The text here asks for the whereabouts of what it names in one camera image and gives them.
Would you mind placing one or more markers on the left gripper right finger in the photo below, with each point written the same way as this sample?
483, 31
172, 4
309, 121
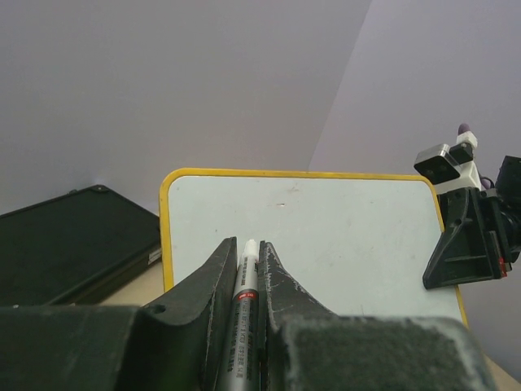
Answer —
308, 347

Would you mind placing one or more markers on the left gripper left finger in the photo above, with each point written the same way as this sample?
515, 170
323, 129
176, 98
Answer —
172, 343

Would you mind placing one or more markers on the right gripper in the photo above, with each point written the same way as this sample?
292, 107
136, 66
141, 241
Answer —
481, 239

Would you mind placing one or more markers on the white marker pen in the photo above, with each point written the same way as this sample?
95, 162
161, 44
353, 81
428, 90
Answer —
240, 368

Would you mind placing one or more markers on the orange framed whiteboard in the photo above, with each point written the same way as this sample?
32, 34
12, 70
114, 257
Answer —
358, 243

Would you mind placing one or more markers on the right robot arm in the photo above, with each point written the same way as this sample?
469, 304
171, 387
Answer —
507, 183

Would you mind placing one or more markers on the black hard case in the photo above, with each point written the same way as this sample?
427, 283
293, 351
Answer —
77, 248

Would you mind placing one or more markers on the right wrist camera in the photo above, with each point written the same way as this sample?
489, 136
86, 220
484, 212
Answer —
449, 168

